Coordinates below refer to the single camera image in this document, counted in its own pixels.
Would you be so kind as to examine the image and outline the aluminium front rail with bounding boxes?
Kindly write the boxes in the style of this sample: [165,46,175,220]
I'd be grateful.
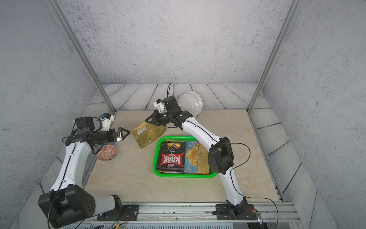
[63,202,303,229]

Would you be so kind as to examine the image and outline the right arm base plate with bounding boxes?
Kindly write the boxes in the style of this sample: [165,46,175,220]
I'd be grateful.
[211,204,258,220]

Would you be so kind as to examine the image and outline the tan green chips bag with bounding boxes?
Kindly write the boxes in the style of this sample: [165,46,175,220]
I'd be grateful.
[132,122,166,149]

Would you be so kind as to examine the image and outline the white plate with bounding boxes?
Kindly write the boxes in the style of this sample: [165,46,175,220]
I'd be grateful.
[178,91,203,117]

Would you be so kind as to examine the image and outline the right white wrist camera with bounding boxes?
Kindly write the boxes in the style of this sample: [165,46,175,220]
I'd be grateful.
[153,99,166,113]

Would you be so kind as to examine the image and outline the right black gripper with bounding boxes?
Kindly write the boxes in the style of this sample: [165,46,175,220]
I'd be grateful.
[145,109,174,127]

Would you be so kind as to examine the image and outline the green plastic basket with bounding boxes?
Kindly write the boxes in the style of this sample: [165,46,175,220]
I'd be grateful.
[153,136,216,178]

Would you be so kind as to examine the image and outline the tan blue chips bag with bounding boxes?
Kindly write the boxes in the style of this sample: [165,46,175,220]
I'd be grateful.
[165,139,212,175]

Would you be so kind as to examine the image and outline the left aluminium frame post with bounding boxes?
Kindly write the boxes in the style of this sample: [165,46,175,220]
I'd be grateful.
[47,0,116,113]

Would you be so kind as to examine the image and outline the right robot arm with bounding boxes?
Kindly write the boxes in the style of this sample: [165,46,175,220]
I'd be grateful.
[145,96,248,219]

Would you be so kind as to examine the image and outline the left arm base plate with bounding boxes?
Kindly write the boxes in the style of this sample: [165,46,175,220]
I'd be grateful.
[97,204,139,221]

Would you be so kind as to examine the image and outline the aluminium frame post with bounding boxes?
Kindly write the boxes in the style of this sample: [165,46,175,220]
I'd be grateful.
[247,0,301,114]
[47,0,116,113]

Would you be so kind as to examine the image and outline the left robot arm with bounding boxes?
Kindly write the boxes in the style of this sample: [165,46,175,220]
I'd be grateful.
[38,113,130,229]

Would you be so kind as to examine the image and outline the right aluminium frame post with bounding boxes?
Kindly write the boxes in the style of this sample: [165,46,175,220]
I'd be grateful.
[247,0,301,114]

